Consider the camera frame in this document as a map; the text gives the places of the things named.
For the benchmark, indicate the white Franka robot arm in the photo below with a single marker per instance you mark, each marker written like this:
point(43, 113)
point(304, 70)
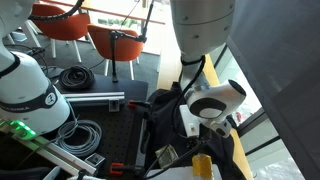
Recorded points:
point(200, 26)

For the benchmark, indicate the long aluminium rail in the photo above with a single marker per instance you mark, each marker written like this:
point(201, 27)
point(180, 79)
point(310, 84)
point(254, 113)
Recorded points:
point(60, 155)

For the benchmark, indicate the yellow wrapped block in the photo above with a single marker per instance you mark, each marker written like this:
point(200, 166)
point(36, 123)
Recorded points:
point(202, 166)

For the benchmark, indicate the black zip jersey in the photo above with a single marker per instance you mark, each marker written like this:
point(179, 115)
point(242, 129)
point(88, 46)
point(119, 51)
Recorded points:
point(163, 126)

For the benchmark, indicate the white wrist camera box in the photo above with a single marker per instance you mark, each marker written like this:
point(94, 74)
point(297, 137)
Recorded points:
point(189, 121)

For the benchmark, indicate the black perforated breadboard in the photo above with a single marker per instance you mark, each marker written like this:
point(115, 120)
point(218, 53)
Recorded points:
point(116, 133)

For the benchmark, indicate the wooden background table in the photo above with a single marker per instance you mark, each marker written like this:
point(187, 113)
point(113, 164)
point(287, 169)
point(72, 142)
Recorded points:
point(100, 8)

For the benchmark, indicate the short aluminium rail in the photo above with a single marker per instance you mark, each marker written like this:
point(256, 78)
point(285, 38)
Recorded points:
point(93, 94)
point(96, 102)

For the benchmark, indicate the dark window frame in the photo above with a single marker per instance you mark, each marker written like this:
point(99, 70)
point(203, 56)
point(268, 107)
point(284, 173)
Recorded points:
point(258, 131)

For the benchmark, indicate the dark window roller blind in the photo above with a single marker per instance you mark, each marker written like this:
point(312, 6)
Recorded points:
point(283, 66)

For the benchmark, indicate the orange chair white legs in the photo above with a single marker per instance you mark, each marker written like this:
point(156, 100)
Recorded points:
point(126, 46)
point(63, 23)

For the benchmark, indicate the white paper sheet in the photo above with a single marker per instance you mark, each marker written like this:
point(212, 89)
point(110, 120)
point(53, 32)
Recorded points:
point(170, 174)

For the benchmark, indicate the small metal bracket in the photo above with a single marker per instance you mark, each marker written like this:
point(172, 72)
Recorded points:
point(114, 106)
point(95, 160)

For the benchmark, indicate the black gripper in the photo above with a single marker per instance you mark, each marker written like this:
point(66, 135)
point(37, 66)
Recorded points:
point(206, 140)

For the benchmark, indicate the black camera stand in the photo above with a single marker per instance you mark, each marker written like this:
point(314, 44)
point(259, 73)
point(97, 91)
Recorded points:
point(114, 56)

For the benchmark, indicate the folded dollar bill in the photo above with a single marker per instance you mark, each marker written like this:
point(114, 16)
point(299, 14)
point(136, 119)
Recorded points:
point(167, 156)

